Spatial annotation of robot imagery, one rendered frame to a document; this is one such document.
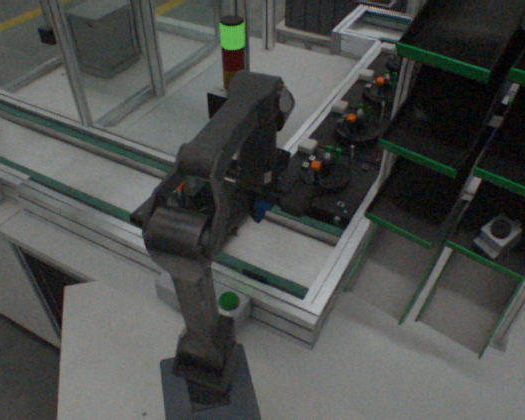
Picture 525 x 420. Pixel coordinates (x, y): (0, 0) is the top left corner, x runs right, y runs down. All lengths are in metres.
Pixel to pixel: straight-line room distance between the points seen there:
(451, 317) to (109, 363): 0.71
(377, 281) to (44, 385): 1.53
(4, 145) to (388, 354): 1.29
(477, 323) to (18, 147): 1.38
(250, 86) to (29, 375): 1.79
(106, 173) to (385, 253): 0.85
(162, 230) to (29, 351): 1.83
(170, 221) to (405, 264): 0.61
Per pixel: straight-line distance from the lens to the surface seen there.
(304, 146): 1.42
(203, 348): 0.73
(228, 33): 1.07
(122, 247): 1.27
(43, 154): 1.65
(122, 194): 1.42
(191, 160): 0.55
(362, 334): 1.16
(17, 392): 2.24
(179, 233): 0.53
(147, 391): 1.10
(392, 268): 1.04
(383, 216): 0.93
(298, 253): 1.22
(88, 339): 1.20
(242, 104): 0.64
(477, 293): 1.04
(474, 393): 1.16
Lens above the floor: 1.82
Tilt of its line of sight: 43 degrees down
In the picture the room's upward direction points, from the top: straight up
